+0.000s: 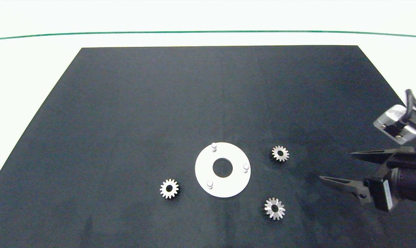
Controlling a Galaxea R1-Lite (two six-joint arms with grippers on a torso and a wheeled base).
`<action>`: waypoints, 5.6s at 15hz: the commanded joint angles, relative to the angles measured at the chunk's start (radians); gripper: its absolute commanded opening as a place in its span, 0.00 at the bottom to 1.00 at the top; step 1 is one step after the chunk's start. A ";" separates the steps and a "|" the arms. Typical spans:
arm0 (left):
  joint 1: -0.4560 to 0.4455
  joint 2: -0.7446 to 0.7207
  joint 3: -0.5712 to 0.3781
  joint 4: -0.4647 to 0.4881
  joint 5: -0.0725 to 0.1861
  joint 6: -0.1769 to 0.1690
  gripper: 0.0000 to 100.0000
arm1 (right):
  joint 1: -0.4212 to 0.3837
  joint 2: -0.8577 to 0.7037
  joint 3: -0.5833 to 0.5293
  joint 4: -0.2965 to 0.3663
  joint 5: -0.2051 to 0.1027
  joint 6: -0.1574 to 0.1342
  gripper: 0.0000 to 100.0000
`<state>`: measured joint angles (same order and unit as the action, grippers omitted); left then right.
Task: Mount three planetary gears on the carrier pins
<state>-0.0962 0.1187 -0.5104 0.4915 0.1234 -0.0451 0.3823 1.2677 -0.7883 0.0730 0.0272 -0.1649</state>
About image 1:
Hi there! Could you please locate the small steel spur gear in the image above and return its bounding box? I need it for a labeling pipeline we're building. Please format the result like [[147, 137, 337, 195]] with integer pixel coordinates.
[[264, 197, 286, 220], [271, 145, 290, 162], [160, 178, 179, 199]]

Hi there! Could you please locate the round white plate with pins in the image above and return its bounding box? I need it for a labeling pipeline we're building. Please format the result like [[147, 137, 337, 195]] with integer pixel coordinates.
[[195, 142, 251, 198]]

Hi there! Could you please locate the dark rectangular mat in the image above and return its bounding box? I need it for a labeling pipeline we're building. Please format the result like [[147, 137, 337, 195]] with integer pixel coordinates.
[[0, 45, 416, 248]]

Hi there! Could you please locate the boxy silver wrist camera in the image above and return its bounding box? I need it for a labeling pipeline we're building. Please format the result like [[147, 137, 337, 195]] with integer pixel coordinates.
[[373, 104, 416, 145]]

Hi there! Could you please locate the black cable loop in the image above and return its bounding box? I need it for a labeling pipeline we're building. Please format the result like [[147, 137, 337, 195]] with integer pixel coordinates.
[[383, 89, 416, 137]]

